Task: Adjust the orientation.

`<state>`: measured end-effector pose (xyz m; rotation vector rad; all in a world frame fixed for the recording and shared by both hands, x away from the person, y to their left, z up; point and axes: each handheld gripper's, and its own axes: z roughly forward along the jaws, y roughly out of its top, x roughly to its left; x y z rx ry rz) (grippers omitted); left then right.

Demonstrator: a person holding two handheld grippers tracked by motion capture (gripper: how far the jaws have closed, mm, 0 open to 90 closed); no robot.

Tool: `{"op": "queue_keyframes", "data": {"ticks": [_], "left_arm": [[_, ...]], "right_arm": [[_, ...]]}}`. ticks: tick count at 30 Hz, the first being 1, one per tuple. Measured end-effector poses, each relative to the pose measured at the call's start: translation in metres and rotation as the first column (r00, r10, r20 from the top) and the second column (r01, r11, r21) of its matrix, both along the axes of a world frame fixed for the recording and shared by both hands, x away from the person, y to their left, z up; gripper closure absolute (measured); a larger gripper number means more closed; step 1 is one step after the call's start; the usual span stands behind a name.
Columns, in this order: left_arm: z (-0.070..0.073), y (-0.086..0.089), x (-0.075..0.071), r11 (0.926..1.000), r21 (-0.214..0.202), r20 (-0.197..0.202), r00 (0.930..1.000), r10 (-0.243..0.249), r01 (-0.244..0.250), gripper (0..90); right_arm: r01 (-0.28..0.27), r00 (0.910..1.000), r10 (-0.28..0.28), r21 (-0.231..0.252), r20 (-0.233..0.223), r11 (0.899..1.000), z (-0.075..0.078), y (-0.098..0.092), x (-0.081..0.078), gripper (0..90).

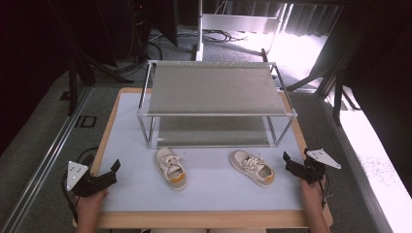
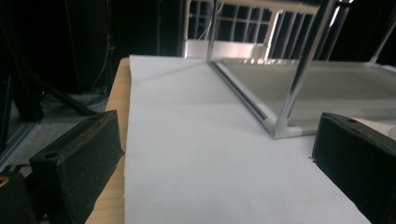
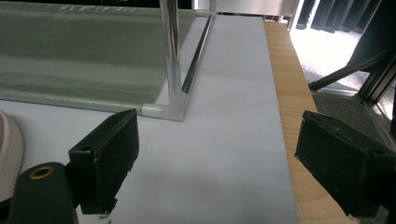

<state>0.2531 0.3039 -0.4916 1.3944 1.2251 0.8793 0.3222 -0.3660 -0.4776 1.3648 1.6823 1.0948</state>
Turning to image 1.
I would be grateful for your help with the beige shoe with orange heel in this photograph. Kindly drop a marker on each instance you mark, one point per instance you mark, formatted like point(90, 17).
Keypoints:
point(254, 166)
point(172, 170)

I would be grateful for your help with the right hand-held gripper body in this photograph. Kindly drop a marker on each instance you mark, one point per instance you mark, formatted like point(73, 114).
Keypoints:
point(312, 171)

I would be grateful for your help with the black floor socket box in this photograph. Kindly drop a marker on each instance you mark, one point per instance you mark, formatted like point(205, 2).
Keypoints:
point(86, 121)

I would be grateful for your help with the aluminium floor rail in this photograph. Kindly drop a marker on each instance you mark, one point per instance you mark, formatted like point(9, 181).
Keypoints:
point(42, 161)

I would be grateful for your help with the metal shoe rack grey shelves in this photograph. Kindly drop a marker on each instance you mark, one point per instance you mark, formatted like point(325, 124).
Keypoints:
point(213, 89)

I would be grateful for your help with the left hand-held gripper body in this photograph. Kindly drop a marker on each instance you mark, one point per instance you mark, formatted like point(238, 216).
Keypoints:
point(81, 186)

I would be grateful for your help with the white table mat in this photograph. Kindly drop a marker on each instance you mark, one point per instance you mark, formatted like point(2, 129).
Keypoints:
point(210, 191)

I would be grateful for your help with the black tripod stand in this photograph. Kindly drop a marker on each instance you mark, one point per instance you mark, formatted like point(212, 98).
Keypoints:
point(73, 87)

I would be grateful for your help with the black metal stand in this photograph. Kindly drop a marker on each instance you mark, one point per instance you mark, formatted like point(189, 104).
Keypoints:
point(336, 97)

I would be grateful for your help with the person's left hand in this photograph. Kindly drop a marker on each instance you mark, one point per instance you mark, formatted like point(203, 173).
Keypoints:
point(92, 200)

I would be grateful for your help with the grey curtain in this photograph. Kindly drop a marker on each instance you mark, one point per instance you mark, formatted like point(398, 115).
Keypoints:
point(307, 19)

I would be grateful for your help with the person's right hand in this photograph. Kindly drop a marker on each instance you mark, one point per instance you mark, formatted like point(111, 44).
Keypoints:
point(310, 191)

